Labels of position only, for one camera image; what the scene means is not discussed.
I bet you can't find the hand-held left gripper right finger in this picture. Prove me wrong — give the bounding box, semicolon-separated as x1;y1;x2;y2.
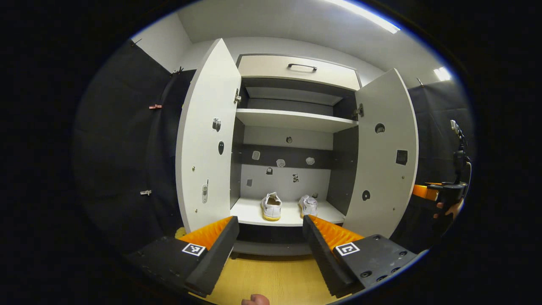
302;214;426;298

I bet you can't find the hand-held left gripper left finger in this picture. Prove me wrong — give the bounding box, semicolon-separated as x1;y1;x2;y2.
127;216;240;298

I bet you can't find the white shoe cabinet door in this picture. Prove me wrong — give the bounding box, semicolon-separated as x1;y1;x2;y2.
342;68;420;240
175;38;242;233

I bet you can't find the white canvas shoe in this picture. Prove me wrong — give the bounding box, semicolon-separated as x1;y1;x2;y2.
298;194;319;219
260;192;283;222

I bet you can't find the black backdrop cloth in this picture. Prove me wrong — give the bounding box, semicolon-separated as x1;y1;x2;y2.
72;38;475;255

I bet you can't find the long ceiling light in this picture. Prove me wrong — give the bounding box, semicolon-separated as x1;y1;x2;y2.
326;0;401;33

